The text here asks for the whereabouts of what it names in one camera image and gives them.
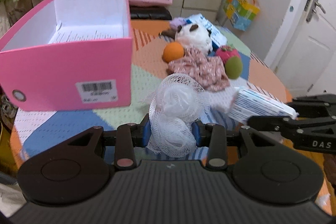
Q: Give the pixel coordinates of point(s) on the pink cardboard shoe box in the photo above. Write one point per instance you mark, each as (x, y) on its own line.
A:
(69, 55)

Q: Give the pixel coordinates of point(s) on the white mesh bath sponge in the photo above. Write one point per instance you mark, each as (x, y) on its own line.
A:
(174, 106)

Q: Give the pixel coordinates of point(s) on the orange makeup sponge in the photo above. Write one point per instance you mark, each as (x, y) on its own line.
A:
(173, 51)

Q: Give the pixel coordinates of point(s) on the pink strawberry plush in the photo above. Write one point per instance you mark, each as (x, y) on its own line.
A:
(226, 52)

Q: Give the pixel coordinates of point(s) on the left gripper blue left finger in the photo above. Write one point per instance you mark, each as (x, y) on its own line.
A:
(145, 129)

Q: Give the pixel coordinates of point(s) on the small white tissue pack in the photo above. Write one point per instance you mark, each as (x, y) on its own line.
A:
(247, 103)

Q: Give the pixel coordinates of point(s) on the white panda plush ball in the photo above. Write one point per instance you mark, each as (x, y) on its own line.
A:
(191, 36)

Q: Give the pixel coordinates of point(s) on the colourful patchwork table cloth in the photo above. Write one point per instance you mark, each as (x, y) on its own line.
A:
(35, 131)

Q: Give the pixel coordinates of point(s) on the colourful hanging gift bag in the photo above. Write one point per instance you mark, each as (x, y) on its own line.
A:
(241, 13)

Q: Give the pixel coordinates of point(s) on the white door with handle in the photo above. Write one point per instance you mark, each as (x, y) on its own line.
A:
(308, 66)

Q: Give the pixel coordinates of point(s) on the pink floral fabric garment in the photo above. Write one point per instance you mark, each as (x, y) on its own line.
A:
(208, 72)

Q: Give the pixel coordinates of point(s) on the black suitcase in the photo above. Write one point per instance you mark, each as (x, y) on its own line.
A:
(149, 13)

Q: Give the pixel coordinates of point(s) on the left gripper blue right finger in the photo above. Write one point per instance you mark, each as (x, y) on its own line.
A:
(197, 131)

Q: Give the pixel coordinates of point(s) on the green makeup sponge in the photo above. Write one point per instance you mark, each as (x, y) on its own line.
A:
(233, 67)

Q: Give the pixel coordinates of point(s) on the large blue white tissue pack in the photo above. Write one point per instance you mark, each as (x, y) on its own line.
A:
(216, 36)

